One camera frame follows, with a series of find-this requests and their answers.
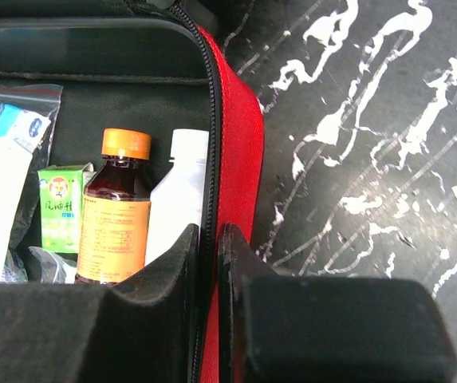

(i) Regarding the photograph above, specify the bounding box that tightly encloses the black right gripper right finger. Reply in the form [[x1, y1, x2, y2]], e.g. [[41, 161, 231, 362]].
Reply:
[[218, 224, 457, 382]]

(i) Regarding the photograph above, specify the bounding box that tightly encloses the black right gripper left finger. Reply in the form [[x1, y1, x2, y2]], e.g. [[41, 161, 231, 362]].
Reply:
[[0, 225, 199, 382]]

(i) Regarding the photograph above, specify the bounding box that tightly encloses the clear bag blue mask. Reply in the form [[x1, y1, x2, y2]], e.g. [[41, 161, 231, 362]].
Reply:
[[0, 247, 77, 284]]

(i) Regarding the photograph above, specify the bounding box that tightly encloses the white plastic bottle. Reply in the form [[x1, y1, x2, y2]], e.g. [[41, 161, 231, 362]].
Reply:
[[145, 129, 209, 265]]

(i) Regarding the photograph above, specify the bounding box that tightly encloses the brown bottle orange cap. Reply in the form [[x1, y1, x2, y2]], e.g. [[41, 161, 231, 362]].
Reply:
[[75, 128, 152, 285]]

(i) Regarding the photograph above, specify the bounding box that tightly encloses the small green medicine box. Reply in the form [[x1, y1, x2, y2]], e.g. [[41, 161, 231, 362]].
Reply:
[[37, 163, 94, 254]]

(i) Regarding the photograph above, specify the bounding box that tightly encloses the clear bag blue bandage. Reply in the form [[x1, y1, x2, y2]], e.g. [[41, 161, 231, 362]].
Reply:
[[0, 84, 63, 162]]

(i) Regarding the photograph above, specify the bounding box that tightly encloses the red black medicine case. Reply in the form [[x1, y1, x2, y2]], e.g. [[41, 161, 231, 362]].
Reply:
[[0, 1, 264, 382]]

